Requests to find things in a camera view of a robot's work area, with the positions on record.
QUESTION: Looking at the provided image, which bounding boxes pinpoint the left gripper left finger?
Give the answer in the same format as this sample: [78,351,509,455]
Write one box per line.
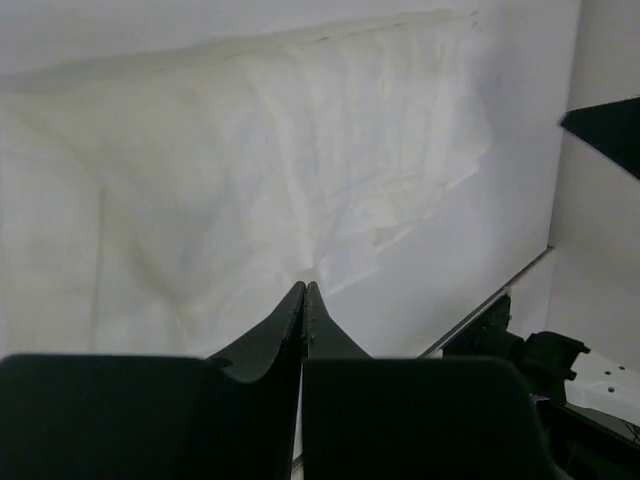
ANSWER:
[1,282,305,479]

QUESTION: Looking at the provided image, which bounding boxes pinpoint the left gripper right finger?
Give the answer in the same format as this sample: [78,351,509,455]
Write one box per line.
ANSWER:
[301,284,564,479]

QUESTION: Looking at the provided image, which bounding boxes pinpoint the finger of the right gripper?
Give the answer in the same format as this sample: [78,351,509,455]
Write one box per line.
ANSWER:
[560,97,640,180]

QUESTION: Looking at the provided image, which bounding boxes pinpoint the white pleated skirt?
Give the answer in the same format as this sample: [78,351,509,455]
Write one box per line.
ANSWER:
[1,9,491,354]

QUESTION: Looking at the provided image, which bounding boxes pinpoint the aluminium table frame rail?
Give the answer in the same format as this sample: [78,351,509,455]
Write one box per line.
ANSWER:
[419,247,556,358]

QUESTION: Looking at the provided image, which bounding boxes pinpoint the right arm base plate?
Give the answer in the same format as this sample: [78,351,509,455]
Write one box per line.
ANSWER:
[443,297,639,479]

